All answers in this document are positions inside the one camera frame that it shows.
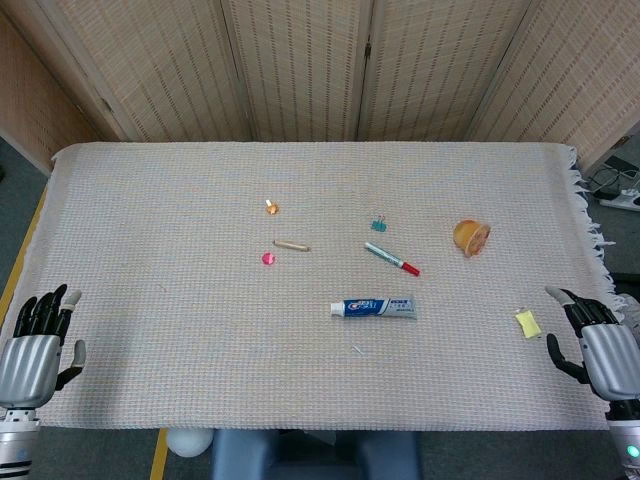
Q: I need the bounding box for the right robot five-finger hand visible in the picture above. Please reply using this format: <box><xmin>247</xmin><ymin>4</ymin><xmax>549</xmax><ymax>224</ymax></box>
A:
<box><xmin>544</xmin><ymin>286</ymin><xmax>640</xmax><ymax>403</ymax></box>

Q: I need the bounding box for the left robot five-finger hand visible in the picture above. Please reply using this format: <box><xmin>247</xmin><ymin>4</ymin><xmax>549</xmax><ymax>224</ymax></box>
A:
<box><xmin>0</xmin><ymin>284</ymin><xmax>87</xmax><ymax>409</ymax></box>

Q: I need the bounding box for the blue white toothpaste tube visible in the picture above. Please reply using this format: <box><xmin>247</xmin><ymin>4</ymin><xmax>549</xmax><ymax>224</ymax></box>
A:
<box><xmin>329</xmin><ymin>295</ymin><xmax>417</xmax><ymax>320</ymax></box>

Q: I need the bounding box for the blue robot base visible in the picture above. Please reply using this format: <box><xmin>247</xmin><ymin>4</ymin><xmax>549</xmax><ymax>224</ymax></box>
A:
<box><xmin>211</xmin><ymin>428</ymin><xmax>422</xmax><ymax>480</ymax></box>

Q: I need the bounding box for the red capped marker pen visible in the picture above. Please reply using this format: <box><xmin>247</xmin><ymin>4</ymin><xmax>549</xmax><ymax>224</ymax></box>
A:
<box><xmin>363</xmin><ymin>241</ymin><xmax>422</xmax><ymax>277</ymax></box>

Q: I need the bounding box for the yellow sticky note pad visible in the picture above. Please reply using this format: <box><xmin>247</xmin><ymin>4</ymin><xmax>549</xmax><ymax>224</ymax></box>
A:
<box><xmin>515</xmin><ymin>309</ymin><xmax>542</xmax><ymax>341</ymax></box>

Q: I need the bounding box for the white power strip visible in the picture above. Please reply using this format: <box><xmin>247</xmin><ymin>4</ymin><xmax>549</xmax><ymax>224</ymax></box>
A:
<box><xmin>598</xmin><ymin>186</ymin><xmax>640</xmax><ymax>212</ymax></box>

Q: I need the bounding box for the beige woven tablecloth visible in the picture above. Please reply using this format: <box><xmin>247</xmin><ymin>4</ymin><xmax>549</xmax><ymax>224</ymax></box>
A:
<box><xmin>1</xmin><ymin>141</ymin><xmax>635</xmax><ymax>432</ymax></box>

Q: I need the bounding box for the white round ball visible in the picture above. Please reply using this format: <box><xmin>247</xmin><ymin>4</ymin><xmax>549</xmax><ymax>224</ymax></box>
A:
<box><xmin>165</xmin><ymin>428</ymin><xmax>215</xmax><ymax>458</ymax></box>

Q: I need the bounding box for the woven folding screen panel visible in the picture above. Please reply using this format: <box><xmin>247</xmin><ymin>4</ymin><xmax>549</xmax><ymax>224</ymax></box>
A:
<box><xmin>356</xmin><ymin>0</ymin><xmax>534</xmax><ymax>143</ymax></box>
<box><xmin>219</xmin><ymin>0</ymin><xmax>376</xmax><ymax>143</ymax></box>
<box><xmin>2</xmin><ymin>0</ymin><xmax>257</xmax><ymax>144</ymax></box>
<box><xmin>0</xmin><ymin>9</ymin><xmax>126</xmax><ymax>169</ymax></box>
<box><xmin>465</xmin><ymin>0</ymin><xmax>640</xmax><ymax>169</ymax></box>

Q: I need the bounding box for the black cable bundle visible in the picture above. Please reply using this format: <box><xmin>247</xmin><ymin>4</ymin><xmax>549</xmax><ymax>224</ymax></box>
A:
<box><xmin>588</xmin><ymin>154</ymin><xmax>640</xmax><ymax>197</ymax></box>

